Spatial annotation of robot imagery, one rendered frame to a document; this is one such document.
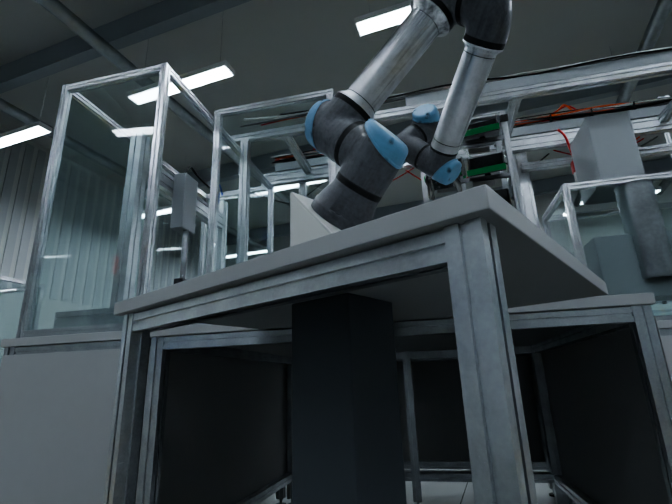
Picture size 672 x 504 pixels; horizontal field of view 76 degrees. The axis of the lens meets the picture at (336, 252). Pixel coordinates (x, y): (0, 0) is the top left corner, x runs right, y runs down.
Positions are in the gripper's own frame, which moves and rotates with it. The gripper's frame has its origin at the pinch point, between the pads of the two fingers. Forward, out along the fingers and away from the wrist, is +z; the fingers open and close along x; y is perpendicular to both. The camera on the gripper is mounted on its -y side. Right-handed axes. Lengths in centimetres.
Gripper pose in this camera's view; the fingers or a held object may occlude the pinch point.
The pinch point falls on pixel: (446, 194)
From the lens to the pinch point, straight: 154.4
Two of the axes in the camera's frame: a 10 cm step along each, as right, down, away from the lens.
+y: -1.2, 7.5, -6.5
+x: 9.3, -1.5, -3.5
